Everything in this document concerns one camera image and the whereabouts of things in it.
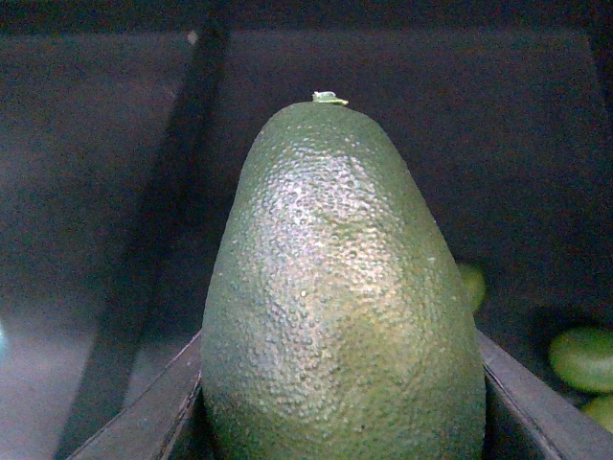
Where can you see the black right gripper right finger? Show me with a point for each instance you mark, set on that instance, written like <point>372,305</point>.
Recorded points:
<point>526,419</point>

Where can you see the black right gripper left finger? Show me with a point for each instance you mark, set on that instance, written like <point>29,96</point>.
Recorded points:
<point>160,424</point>

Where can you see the dark green avocado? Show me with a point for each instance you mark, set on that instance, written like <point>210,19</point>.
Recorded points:
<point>336,323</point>

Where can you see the green avocado at edge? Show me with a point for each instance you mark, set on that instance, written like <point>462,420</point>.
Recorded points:
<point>600,410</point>

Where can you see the green avocado on shelf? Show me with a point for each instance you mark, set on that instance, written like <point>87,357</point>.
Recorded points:
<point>582,357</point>

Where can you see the green avocado far right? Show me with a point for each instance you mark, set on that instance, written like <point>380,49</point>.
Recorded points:
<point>475,284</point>

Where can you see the black shelf divider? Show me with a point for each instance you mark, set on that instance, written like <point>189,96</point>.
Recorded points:
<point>161,215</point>

